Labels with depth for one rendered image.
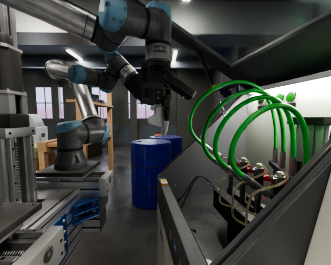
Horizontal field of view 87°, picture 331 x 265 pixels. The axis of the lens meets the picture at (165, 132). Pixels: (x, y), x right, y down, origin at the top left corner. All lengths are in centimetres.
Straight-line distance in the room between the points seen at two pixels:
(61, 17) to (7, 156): 48
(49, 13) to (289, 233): 74
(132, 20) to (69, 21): 18
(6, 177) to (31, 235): 26
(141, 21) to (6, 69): 50
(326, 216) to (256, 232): 14
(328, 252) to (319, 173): 14
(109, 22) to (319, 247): 65
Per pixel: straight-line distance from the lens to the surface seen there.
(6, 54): 83
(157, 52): 51
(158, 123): 50
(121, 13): 50
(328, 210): 49
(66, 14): 60
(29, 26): 326
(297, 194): 46
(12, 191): 82
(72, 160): 96
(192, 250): 54
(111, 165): 438
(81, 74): 83
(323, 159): 50
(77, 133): 96
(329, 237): 49
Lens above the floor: 129
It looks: 5 degrees down
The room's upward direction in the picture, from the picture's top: straight up
